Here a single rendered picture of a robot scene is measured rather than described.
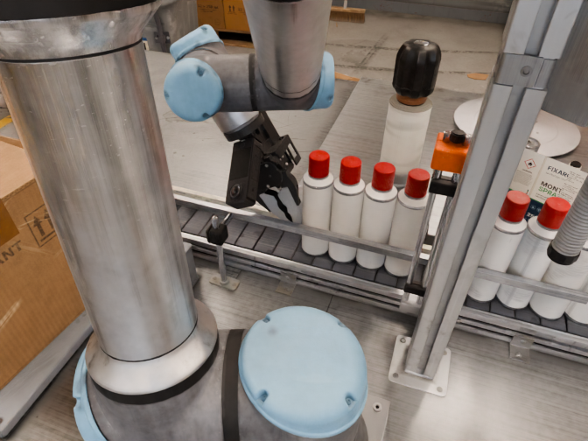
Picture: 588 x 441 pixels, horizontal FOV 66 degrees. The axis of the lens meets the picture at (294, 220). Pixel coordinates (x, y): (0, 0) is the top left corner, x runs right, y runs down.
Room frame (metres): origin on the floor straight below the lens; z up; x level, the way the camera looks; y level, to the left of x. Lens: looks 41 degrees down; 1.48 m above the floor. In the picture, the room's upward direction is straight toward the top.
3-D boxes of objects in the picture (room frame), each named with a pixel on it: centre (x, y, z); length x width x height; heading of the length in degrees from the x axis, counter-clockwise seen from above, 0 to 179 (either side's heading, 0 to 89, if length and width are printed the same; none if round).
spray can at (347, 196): (0.58, -0.09, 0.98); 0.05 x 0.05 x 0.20
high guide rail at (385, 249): (0.60, 0.08, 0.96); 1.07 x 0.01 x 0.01; 70
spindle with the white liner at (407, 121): (0.83, -0.23, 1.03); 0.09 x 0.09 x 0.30
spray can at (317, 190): (0.60, -0.04, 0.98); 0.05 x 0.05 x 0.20
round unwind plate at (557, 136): (1.04, -0.58, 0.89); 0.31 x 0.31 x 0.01
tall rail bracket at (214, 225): (0.58, 0.12, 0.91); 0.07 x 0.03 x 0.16; 160
